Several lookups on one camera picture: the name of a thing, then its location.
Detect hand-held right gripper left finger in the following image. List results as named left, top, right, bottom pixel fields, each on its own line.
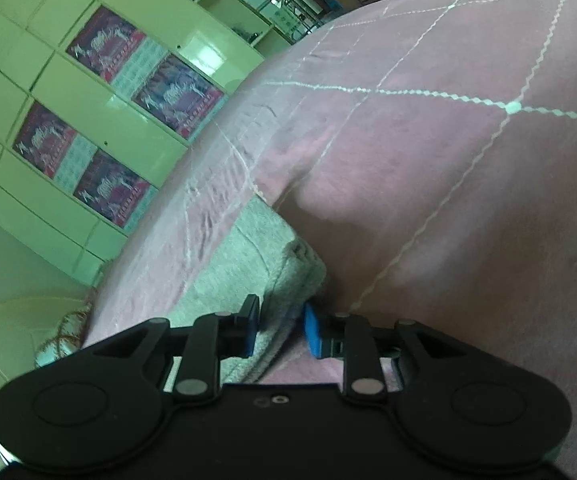
left=92, top=294, right=260, bottom=405

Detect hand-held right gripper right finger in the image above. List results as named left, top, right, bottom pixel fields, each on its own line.
left=303, top=302, right=455, bottom=405

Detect grey-green pants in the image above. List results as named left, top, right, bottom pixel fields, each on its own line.
left=168, top=195, right=328, bottom=387

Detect white patterned pillow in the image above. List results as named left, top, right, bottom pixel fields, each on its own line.
left=33, top=305, right=95, bottom=368

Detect pink checked bedsheet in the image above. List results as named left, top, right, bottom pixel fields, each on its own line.
left=81, top=0, right=577, bottom=480

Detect metal stair railing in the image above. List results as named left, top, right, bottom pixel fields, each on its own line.
left=238, top=0, right=330, bottom=37

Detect cream corner shelves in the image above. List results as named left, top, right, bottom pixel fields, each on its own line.
left=142, top=0, right=282, bottom=59

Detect cream glossy wardrobe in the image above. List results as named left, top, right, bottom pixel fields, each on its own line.
left=0, top=0, right=265, bottom=281

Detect purple wall poster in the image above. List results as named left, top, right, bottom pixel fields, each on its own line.
left=12, top=102, right=98, bottom=182
left=72, top=150, right=159, bottom=229
left=132, top=55, right=225, bottom=139
left=65, top=7, right=170, bottom=95

